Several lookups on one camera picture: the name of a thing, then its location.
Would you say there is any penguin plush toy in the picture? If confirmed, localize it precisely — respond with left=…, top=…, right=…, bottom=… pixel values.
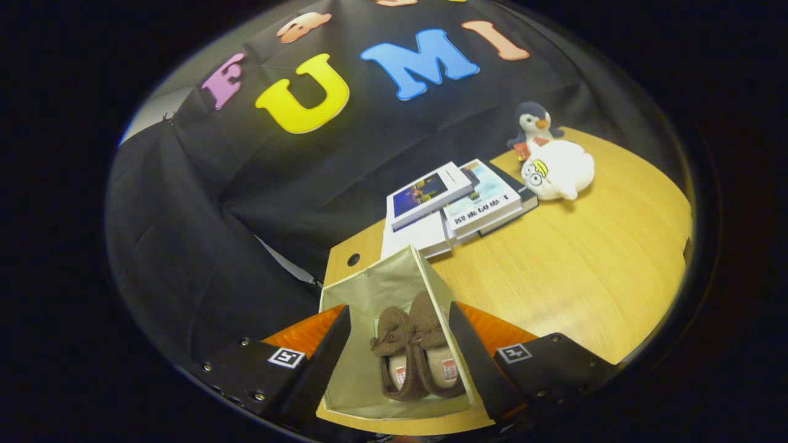
left=507, top=102, right=565, bottom=162

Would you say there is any book with pale teal cover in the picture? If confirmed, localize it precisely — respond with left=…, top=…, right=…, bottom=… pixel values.
left=442, top=159, right=524, bottom=240

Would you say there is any black backdrop cloth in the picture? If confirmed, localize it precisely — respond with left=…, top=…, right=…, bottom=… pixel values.
left=106, top=0, right=687, bottom=370

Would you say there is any plain white book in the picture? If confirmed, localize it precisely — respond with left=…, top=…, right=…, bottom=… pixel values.
left=380, top=209, right=454, bottom=261

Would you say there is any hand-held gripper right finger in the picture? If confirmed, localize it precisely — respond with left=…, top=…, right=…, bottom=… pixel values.
left=448, top=301, right=619, bottom=430

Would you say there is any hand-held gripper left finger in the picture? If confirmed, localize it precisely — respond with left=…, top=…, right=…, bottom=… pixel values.
left=185, top=305, right=353, bottom=430

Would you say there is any green fabric storage box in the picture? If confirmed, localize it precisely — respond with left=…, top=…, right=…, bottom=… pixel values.
left=316, top=245, right=497, bottom=421

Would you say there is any book with blue picture cover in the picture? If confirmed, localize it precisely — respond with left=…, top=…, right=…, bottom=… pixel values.
left=386, top=161, right=475, bottom=232

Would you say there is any brown shoe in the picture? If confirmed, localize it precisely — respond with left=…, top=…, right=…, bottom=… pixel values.
left=409, top=290, right=468, bottom=399
left=369, top=306, right=427, bottom=403

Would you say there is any white round plush toy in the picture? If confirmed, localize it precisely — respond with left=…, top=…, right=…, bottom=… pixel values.
left=521, top=140, right=596, bottom=201

